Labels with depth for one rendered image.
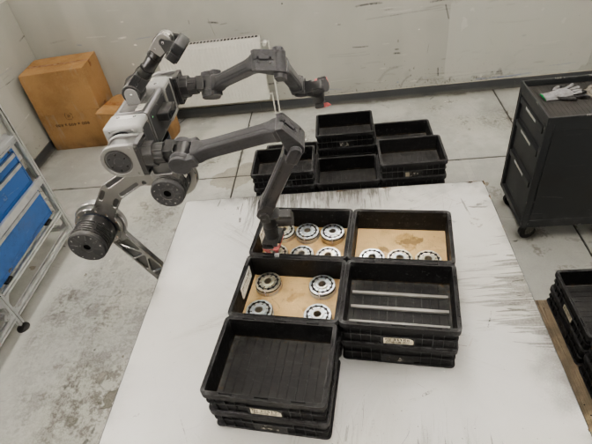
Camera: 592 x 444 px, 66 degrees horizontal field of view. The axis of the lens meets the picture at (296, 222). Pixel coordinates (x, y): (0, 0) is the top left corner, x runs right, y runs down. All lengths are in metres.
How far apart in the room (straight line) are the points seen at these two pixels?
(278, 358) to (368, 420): 0.36
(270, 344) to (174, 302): 0.59
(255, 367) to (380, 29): 3.55
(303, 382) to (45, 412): 1.75
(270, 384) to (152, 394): 0.49
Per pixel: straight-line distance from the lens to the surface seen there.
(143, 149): 1.58
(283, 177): 1.58
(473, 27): 4.75
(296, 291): 1.83
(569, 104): 2.99
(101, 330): 3.17
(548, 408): 1.79
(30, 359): 3.29
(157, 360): 1.96
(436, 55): 4.76
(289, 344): 1.69
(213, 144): 1.50
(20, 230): 3.47
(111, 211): 2.29
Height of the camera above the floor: 2.22
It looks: 41 degrees down
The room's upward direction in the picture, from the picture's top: 10 degrees counter-clockwise
